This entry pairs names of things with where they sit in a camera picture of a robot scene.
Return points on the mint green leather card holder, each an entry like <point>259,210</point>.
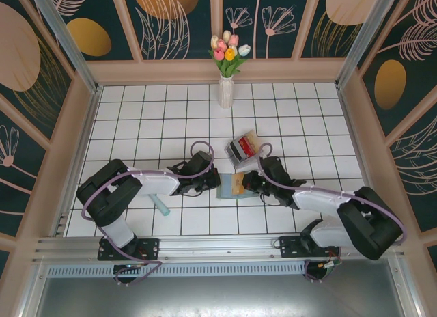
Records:
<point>225,190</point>

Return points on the gold credit card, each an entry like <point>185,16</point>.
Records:
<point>236,183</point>
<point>254,139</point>

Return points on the red VIP credit card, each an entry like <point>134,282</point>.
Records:
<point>246,147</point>

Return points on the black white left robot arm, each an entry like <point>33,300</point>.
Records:
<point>112,194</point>

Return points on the silver credit card stack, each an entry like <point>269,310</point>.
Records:
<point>233,151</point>

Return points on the white ribbed vase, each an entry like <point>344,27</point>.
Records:
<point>226,93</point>

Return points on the grey metal sheet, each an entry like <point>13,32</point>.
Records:
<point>218,296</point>

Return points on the artificial tulip bouquet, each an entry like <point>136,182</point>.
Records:
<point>228,52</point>

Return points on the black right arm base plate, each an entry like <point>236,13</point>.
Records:
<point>290,247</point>

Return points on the aluminium front rail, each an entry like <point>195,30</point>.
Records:
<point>218,248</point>

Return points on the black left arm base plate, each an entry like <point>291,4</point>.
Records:
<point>150,248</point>

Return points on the aluminium side rail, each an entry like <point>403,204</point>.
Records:
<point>82,153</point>

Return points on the aluminium corner post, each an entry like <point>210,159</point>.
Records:
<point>72,47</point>
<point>362,40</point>

